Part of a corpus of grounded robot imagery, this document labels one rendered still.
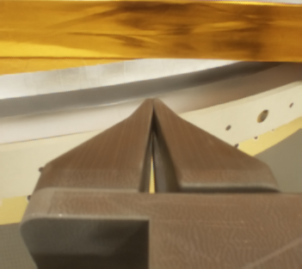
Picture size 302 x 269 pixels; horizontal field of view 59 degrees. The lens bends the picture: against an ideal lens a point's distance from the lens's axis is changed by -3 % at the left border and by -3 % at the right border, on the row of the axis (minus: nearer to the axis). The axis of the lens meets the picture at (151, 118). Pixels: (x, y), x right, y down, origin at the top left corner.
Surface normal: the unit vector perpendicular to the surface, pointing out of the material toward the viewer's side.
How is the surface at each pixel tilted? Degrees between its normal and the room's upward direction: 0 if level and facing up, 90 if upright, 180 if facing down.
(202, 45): 90
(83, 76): 90
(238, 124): 90
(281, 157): 62
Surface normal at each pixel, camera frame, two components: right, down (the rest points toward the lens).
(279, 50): 0.00, 0.58
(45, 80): 0.29, 0.56
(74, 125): 0.02, -0.81
